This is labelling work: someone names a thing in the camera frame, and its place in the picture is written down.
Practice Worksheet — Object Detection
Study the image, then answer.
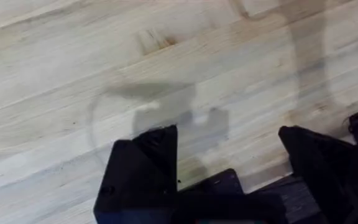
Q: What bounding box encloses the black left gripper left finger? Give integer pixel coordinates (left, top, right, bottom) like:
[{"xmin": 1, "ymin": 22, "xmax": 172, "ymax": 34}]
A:
[{"xmin": 93, "ymin": 124, "xmax": 179, "ymax": 224}]

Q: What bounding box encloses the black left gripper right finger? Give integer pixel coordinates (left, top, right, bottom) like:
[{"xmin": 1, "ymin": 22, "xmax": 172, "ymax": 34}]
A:
[{"xmin": 278, "ymin": 125, "xmax": 358, "ymax": 224}]

